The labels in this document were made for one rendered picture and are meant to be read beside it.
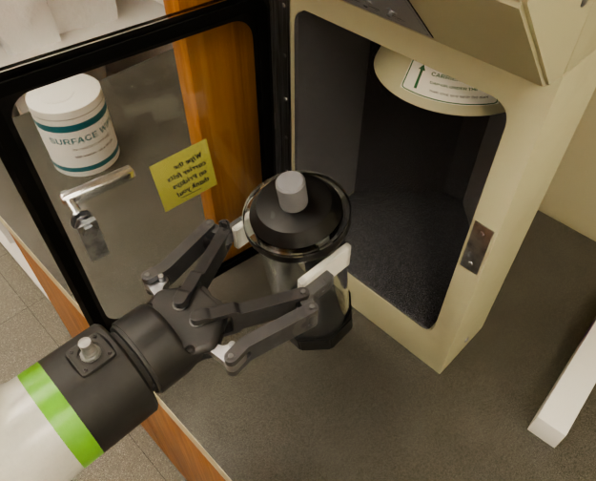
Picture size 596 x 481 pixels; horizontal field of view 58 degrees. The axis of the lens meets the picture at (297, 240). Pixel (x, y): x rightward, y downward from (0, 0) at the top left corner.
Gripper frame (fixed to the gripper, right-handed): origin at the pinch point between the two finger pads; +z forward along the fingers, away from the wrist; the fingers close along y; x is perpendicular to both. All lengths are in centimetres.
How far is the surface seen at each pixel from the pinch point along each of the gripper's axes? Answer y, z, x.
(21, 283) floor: 135, -13, 121
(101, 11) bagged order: 113, 37, 25
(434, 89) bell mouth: -3.4, 15.4, -12.7
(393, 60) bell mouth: 2.3, 16.1, -13.2
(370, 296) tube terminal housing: -1.6, 13.4, 21.2
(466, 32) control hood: -9.7, 6.9, -23.7
